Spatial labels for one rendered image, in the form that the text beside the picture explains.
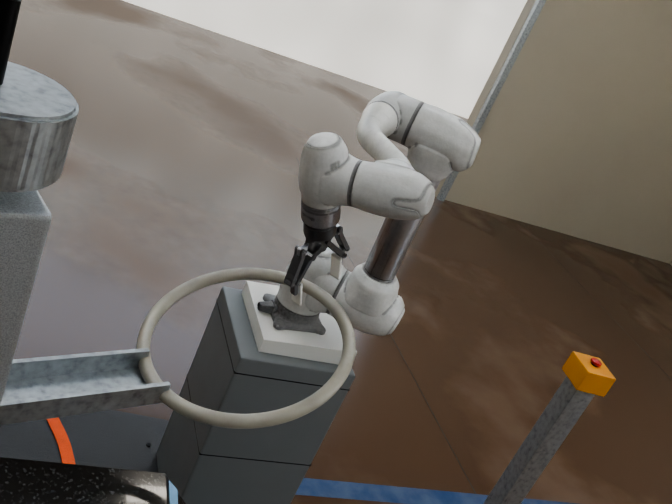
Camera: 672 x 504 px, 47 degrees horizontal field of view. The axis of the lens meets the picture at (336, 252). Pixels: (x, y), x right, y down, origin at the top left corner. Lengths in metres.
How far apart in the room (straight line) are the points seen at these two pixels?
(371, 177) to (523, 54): 5.54
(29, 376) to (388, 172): 0.82
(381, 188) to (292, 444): 1.27
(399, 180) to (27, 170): 0.75
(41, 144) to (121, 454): 2.04
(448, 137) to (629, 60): 5.66
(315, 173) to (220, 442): 1.21
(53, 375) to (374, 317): 1.07
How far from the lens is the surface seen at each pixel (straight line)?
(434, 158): 2.11
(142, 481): 1.86
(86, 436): 3.10
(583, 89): 7.52
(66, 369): 1.66
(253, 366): 2.38
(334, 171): 1.60
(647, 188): 8.49
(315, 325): 2.50
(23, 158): 1.16
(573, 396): 2.75
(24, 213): 1.22
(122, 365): 1.71
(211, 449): 2.58
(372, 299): 2.34
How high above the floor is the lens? 2.10
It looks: 24 degrees down
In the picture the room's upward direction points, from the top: 25 degrees clockwise
